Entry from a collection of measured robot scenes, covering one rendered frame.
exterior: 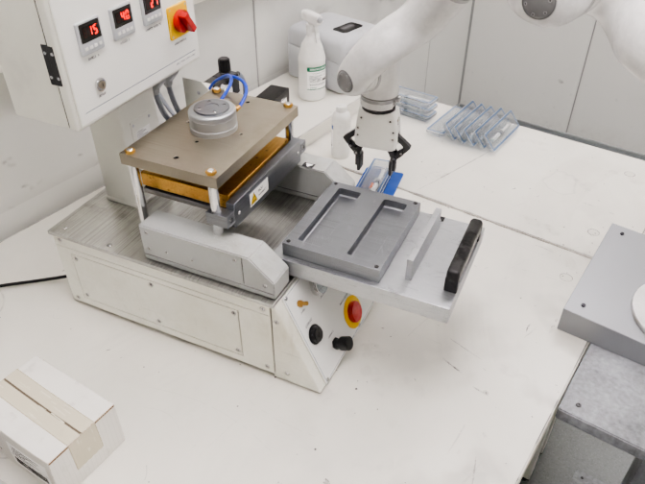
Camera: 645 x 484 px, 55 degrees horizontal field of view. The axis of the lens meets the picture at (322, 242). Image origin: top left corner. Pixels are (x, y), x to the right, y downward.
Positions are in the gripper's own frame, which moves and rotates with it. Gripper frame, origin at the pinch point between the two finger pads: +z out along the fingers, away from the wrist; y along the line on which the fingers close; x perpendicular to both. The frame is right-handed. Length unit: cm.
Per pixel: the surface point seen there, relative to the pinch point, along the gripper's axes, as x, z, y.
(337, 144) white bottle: -12.8, 3.5, 13.9
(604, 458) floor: 1, 83, -73
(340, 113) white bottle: -13.8, -4.9, 13.5
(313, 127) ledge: -19.8, 3.4, 23.2
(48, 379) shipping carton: 80, -1, 30
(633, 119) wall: -176, 58, -80
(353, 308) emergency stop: 46.1, 2.7, -8.9
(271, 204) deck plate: 36.7, -9.9, 10.8
